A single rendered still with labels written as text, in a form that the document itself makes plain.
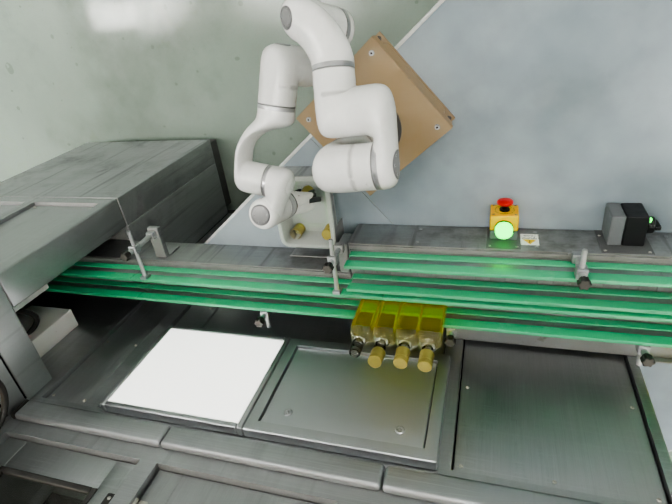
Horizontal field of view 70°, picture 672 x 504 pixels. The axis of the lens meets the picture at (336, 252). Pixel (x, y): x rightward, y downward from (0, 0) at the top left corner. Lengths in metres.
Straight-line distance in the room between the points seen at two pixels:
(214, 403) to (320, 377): 0.28
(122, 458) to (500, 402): 0.95
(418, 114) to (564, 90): 0.34
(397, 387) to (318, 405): 0.21
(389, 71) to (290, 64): 0.24
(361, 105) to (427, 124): 0.31
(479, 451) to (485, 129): 0.77
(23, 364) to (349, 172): 1.11
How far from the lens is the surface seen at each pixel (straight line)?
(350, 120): 0.94
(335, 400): 1.27
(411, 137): 1.22
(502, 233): 1.29
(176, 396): 1.41
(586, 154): 1.33
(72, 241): 1.70
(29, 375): 1.67
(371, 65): 1.20
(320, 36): 0.98
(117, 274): 1.72
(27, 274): 1.61
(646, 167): 1.37
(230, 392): 1.36
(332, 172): 0.95
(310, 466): 1.17
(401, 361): 1.16
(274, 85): 1.08
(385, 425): 1.21
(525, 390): 1.36
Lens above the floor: 1.99
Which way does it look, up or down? 55 degrees down
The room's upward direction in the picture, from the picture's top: 151 degrees counter-clockwise
